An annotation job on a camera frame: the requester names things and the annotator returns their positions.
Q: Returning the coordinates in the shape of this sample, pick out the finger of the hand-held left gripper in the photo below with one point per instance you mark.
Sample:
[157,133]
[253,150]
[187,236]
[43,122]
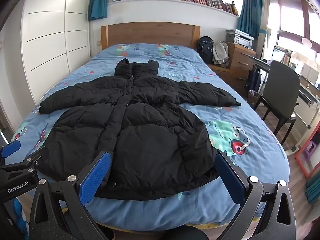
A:
[10,148]
[37,156]

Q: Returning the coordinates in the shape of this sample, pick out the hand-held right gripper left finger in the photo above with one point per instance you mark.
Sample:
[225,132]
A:
[96,175]

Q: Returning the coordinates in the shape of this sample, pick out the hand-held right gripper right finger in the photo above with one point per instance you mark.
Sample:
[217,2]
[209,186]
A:
[228,177]

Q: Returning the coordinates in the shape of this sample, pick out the black puffer jacket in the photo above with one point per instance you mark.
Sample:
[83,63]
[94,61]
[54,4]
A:
[150,130]

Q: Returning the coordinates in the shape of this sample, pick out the grey crumpled clothes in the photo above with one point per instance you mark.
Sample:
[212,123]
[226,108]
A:
[221,53]

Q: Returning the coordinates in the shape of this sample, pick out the blue cartoon printed blanket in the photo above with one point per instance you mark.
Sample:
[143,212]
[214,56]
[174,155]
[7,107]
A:
[225,105]

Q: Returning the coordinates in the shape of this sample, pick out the lined trash bin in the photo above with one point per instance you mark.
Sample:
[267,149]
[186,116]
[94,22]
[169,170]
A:
[253,100]

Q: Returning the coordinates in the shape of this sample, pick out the dark hanging bag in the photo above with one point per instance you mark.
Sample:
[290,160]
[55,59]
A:
[253,80]

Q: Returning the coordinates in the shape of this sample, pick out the white desk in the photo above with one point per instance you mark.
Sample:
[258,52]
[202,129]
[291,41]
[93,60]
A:
[306,105]

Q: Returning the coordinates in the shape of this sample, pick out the black chair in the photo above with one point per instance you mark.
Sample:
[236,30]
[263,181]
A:
[282,80]

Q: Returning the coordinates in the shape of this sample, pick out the wooden drawer nightstand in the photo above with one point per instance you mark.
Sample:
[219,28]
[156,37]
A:
[241,60]

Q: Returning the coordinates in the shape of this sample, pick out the white panelled wardrobe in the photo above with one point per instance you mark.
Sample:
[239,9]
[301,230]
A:
[55,30]

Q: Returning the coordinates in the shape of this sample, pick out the black backpack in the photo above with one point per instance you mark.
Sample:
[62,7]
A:
[205,48]

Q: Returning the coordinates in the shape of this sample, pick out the white printer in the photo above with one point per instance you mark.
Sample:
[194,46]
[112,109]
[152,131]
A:
[241,38]

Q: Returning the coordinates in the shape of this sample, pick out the wooden bed headboard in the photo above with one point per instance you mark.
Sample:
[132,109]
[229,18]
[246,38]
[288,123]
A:
[150,33]

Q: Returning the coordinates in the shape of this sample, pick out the round white lamp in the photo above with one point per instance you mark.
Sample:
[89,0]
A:
[306,41]

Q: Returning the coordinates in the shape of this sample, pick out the teal curtain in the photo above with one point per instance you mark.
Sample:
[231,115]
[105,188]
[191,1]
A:
[98,0]
[250,12]

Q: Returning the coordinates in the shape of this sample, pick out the red frame rack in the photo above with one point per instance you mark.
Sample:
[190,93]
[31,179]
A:
[301,152]

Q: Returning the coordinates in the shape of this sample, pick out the white wall shelf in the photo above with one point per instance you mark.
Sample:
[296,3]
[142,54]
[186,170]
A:
[175,3]

